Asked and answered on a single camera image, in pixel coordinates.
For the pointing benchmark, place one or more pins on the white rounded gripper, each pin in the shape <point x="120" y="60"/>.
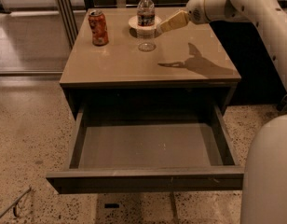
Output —
<point x="196" y="11"/>

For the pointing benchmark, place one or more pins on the clear plastic water bottle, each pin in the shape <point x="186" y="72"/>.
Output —
<point x="146" y="25"/>

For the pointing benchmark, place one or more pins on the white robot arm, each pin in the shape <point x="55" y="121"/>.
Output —
<point x="264" y="185"/>

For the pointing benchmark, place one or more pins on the grey cabinet with glossy top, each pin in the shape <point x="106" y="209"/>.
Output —
<point x="187" y="57"/>

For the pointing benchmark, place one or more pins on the open grey top drawer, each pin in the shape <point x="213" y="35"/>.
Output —
<point x="113" y="152"/>

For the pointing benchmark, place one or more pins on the small white bowl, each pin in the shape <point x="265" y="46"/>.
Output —
<point x="133" y="23"/>

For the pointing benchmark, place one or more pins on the orange soda can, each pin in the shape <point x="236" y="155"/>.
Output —
<point x="98" y="26"/>

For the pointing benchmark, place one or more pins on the metal rod on floor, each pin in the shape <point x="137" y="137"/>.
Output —
<point x="15" y="205"/>

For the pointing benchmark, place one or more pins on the metal window frame post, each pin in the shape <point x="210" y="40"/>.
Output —
<point x="68" y="20"/>

